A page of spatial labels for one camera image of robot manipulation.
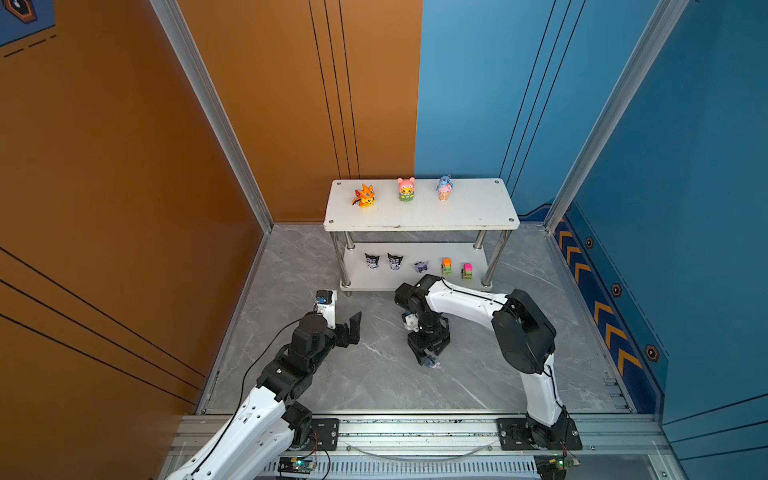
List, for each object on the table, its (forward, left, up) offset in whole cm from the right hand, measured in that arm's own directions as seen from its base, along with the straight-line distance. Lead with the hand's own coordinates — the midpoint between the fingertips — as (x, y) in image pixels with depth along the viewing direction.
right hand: (427, 357), depth 84 cm
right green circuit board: (-24, -29, -4) cm, 38 cm away
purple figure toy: (+27, +1, +8) cm, 28 cm away
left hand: (+8, +22, +13) cm, 27 cm away
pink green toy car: (+26, -14, +6) cm, 30 cm away
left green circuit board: (-25, +32, -3) cm, 41 cm away
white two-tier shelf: (+50, +13, -1) cm, 51 cm away
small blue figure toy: (-1, -1, +1) cm, 2 cm away
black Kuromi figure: (+27, +9, +10) cm, 30 cm away
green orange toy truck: (+28, -7, +7) cm, 29 cm away
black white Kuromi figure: (+28, +17, +9) cm, 34 cm away
